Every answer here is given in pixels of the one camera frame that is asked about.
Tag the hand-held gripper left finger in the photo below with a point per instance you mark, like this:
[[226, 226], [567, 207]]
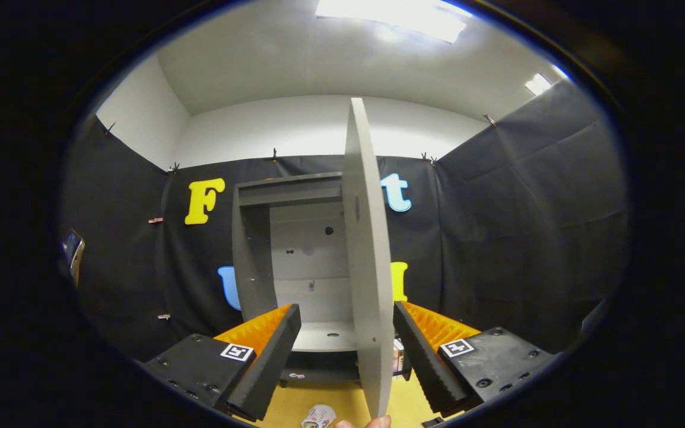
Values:
[[268, 362]]

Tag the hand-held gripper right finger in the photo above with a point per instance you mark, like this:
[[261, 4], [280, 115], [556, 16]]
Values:
[[422, 356]]

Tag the white shoe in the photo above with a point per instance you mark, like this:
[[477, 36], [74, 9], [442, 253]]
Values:
[[318, 416]]

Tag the beige shoe cabinet door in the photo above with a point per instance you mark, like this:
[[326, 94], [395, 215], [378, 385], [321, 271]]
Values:
[[369, 267]]

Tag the grey shoe cabinet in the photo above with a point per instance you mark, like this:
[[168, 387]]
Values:
[[306, 244]]

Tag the small black flat object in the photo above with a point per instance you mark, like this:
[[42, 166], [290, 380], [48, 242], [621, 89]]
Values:
[[432, 422]]

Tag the black backdrop cloth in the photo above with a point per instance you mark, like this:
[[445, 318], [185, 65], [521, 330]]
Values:
[[514, 226]]

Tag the small ceiling light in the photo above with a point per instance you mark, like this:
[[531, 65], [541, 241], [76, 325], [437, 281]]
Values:
[[537, 84]]

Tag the long ceiling light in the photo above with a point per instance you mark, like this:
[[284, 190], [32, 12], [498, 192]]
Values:
[[395, 15]]

